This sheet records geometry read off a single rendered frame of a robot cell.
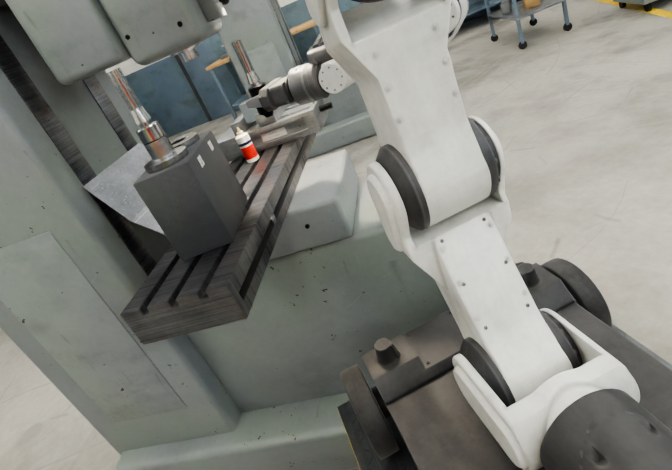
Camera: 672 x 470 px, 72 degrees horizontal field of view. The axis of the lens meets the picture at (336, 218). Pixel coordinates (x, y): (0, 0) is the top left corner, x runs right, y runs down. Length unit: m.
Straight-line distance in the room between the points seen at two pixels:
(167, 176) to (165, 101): 7.87
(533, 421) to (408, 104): 0.46
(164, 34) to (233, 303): 0.65
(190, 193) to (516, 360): 0.64
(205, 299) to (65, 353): 0.88
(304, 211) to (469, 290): 0.55
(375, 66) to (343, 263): 0.72
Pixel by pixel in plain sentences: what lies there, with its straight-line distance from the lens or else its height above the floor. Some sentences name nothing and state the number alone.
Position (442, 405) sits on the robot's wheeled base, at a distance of 0.98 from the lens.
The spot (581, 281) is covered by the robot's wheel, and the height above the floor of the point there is 0.59.
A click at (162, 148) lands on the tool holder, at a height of 1.17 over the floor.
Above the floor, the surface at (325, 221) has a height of 0.82.
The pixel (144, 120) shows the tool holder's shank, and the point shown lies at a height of 1.23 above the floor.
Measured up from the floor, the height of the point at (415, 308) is 0.47.
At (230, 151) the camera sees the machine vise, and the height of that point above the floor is 0.98.
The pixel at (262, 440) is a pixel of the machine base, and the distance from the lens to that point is 1.64.
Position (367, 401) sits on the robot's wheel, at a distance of 1.02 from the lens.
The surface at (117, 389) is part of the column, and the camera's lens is 1.73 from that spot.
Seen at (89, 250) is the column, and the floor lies 0.97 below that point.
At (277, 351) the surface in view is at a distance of 1.51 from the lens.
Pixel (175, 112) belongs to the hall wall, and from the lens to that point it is 8.79.
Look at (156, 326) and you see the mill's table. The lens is 0.95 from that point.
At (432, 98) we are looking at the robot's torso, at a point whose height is 1.14.
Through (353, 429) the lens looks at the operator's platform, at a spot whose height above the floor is 0.40.
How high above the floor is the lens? 1.33
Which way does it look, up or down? 26 degrees down
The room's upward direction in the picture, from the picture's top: 24 degrees counter-clockwise
